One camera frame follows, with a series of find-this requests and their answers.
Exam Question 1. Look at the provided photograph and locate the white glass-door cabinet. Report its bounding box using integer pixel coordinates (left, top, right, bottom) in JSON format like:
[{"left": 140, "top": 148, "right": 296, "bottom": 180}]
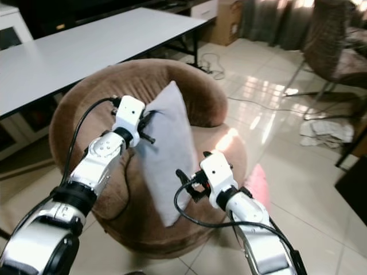
[{"left": 0, "top": 4, "right": 34, "bottom": 52}]

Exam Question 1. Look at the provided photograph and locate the brown round sofa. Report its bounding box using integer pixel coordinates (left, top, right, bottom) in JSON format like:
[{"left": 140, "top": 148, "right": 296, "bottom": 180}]
[{"left": 49, "top": 58, "right": 249, "bottom": 245}]

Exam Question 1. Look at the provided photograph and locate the brown wicker chair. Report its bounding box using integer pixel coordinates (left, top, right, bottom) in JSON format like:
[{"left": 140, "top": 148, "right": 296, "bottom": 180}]
[{"left": 283, "top": 0, "right": 367, "bottom": 122}]

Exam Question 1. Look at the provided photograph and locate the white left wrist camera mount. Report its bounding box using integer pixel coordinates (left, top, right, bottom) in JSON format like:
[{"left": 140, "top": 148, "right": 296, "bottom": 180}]
[{"left": 112, "top": 95, "right": 146, "bottom": 147}]

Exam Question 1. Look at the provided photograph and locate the grey rectangular pillow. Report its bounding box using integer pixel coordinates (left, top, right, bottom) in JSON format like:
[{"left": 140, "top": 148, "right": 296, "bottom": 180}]
[{"left": 137, "top": 81, "right": 199, "bottom": 227}]

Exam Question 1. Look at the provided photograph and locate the white folding table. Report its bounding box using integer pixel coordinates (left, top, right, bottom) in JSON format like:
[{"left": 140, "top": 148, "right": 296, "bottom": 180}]
[{"left": 0, "top": 6, "right": 209, "bottom": 119}]

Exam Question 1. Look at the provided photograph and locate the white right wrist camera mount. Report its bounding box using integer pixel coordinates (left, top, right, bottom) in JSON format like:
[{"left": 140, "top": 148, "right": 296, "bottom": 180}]
[{"left": 200, "top": 152, "right": 236, "bottom": 196}]

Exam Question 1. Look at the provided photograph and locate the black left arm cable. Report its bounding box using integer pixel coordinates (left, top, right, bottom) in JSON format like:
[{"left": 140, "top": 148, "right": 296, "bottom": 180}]
[{"left": 65, "top": 96, "right": 120, "bottom": 187}]

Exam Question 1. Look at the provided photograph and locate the crumpled white floor cloth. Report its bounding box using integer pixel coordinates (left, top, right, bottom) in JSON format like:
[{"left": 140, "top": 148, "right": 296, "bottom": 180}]
[{"left": 299, "top": 117, "right": 356, "bottom": 151}]

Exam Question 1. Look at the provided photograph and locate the white drawer unit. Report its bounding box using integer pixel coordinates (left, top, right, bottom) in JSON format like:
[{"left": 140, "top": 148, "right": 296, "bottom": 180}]
[{"left": 190, "top": 0, "right": 219, "bottom": 21}]

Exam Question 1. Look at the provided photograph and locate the grey curtain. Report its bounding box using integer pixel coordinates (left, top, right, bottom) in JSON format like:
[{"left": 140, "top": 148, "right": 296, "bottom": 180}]
[{"left": 241, "top": 0, "right": 314, "bottom": 53}]

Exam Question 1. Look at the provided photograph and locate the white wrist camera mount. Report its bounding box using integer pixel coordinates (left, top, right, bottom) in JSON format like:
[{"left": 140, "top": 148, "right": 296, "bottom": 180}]
[
  {"left": 200, "top": 152, "right": 236, "bottom": 196},
  {"left": 112, "top": 95, "right": 146, "bottom": 147}
]

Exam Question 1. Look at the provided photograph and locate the upright brown cardboard box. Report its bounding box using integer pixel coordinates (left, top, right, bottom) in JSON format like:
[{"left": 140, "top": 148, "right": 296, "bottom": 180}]
[{"left": 209, "top": 0, "right": 243, "bottom": 47}]

